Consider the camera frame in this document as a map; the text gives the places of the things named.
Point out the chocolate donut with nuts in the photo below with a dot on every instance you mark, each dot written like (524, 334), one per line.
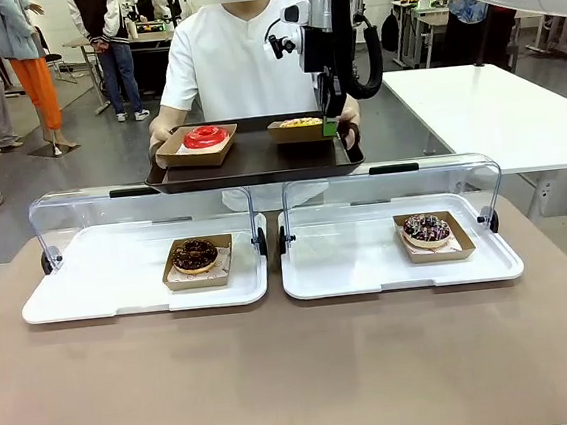
(188, 264)

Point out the sprinkled chocolate donut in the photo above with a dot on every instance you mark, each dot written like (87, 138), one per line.
(438, 257)

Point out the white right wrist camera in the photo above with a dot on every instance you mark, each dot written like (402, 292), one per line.
(294, 13)

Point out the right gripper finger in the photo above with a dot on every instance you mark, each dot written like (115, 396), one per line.
(339, 101)
(329, 126)

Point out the person in white shirt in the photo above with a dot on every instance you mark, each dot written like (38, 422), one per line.
(224, 67)

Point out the person's right hand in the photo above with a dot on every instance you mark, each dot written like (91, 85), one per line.
(163, 133)

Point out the person's left hand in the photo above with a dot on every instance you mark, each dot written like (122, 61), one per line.
(350, 120)

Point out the grey background desk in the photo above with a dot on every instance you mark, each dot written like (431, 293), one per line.
(427, 10)

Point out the person in blue jeans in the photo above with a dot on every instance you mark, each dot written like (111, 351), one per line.
(119, 72)

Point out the mannequin with orange trousers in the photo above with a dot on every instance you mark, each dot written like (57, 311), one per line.
(43, 90)

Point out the black office chair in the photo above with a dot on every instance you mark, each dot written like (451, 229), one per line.
(55, 57)

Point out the black lid hinge knob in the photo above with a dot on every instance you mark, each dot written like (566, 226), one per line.
(491, 221)
(262, 242)
(47, 263)
(282, 240)

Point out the grey table leg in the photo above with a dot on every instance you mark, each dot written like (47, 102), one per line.
(543, 192)

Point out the person's right forearm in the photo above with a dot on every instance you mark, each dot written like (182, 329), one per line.
(168, 115)

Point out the black stand pole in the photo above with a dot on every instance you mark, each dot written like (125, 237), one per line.
(481, 60)

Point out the white rectangular table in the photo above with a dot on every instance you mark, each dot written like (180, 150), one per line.
(480, 113)

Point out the dark brown serving tray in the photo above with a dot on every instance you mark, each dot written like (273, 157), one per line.
(258, 159)

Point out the yellow glazed sprinkle donut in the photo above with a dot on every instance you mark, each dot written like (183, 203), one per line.
(300, 122)

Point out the red glazed donut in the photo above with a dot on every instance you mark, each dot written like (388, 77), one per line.
(193, 160)
(196, 143)

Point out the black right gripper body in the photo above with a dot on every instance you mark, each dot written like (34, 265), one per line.
(326, 47)

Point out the white plastic display tray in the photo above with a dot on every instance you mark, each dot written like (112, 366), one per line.
(94, 281)
(343, 257)

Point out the printed white paper liner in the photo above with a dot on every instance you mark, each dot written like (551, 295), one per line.
(183, 151)
(407, 250)
(223, 258)

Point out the dark striped sprinkle donut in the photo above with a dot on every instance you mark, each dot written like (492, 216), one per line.
(416, 232)

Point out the person in blue floral shirt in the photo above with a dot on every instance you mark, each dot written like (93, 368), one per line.
(467, 9)

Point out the person in red shirt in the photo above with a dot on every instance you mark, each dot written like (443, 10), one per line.
(502, 35)

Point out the clear plastic display lid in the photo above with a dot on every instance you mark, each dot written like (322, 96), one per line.
(411, 185)
(137, 209)

